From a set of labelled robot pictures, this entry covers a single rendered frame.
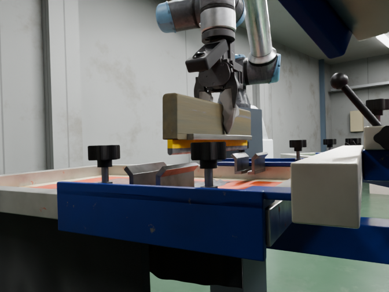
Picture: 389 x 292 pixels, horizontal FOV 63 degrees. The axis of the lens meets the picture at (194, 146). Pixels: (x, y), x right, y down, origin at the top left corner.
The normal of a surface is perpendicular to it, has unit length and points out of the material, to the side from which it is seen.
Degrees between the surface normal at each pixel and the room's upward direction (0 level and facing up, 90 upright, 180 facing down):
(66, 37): 90
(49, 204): 90
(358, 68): 90
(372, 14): 148
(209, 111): 91
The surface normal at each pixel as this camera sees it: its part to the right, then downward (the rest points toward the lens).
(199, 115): 0.88, 0.00
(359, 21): -0.43, 0.86
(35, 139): 0.73, -0.01
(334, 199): -0.47, 0.02
